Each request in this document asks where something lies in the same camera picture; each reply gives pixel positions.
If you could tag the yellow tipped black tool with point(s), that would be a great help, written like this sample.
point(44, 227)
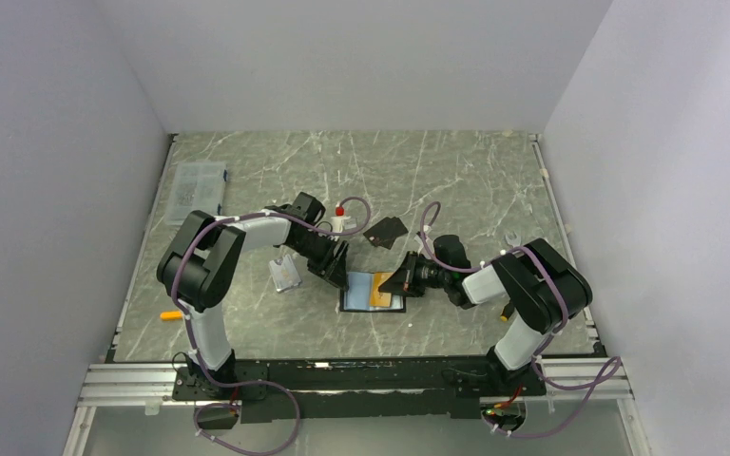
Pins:
point(507, 312)

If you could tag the aluminium frame rail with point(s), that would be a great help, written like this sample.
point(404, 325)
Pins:
point(153, 385)

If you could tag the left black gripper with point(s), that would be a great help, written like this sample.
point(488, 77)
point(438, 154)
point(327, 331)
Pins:
point(337, 274)

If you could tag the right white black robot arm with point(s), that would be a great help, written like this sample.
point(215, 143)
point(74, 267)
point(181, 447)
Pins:
point(543, 288)

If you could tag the black card sleeve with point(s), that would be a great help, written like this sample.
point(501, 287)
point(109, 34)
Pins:
point(386, 232)

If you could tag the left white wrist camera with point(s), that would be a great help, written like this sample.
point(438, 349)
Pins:
point(342, 221)

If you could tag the clear plastic screw box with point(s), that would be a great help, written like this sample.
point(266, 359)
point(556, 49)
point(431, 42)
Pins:
point(197, 185)

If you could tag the silver wrench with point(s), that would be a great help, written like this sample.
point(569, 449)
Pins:
point(513, 239)

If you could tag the black leather card holder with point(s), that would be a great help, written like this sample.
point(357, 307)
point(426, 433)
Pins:
point(363, 295)

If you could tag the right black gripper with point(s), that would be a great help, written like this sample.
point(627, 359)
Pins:
point(399, 281)

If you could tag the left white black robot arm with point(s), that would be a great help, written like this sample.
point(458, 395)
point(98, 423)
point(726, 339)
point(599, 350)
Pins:
point(198, 267)

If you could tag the silver credit card stack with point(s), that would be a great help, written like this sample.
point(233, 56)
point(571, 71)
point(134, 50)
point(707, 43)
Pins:
point(284, 273)

